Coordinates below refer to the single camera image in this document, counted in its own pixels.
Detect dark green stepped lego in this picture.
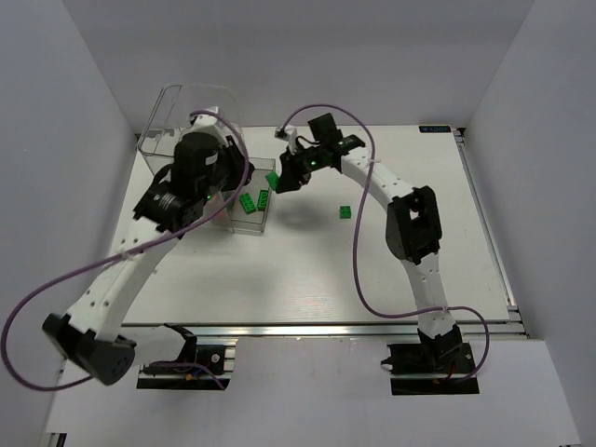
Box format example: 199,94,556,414
238,193,257,214

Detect dark green rectangular lego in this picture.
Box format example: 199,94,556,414
256,189,270,211

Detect dark green square lego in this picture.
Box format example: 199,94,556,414
339,205,352,220

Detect clear plastic containers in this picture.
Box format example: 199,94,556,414
133,84,276,233

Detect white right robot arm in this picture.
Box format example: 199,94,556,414
275,113,462,357

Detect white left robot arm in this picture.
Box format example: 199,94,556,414
42,129,253,386

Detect blue table label sticker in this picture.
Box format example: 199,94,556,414
418,125,452,133

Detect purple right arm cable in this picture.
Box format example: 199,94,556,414
281,102,491,384

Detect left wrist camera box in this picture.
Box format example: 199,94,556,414
186,111,225,140

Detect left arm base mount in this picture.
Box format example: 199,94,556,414
136,324,236,391

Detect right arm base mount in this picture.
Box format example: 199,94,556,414
380,343,480,397

